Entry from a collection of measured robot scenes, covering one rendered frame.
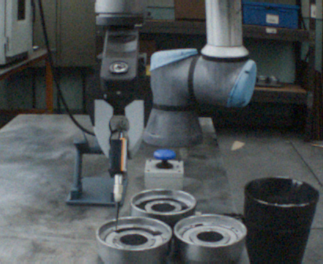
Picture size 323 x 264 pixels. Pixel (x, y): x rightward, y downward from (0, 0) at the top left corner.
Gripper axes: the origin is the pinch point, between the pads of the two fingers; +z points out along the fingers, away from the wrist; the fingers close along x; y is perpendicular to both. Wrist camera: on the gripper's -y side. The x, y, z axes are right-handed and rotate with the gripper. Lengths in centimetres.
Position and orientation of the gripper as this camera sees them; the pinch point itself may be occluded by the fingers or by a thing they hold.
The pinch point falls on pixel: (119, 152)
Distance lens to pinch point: 74.1
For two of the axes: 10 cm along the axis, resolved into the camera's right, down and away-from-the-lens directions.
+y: 0.8, -2.8, 9.6
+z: 0.0, 9.6, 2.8
